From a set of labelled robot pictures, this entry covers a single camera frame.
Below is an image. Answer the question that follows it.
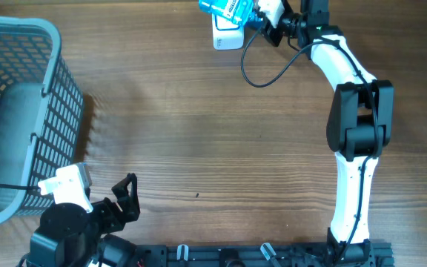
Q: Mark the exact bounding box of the white barcode scanner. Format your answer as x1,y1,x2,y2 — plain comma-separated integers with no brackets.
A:
212,15,245,50

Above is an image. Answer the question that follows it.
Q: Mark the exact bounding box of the teal mouthwash bottle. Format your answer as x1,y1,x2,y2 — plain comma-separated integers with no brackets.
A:
198,0,265,27

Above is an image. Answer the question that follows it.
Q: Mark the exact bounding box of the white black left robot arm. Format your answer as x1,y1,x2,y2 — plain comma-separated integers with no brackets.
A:
20,173,140,267

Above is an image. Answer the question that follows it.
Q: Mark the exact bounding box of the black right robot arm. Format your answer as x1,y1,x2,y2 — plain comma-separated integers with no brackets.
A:
256,1,394,266

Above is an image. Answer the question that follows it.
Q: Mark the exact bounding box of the black right camera cable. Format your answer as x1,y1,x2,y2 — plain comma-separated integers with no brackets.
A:
239,25,381,266

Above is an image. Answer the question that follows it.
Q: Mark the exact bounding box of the grey plastic mesh basket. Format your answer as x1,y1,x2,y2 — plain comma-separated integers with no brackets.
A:
0,16,85,224

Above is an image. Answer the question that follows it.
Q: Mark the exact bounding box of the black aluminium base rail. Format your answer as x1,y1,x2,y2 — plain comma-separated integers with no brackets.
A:
64,243,395,267

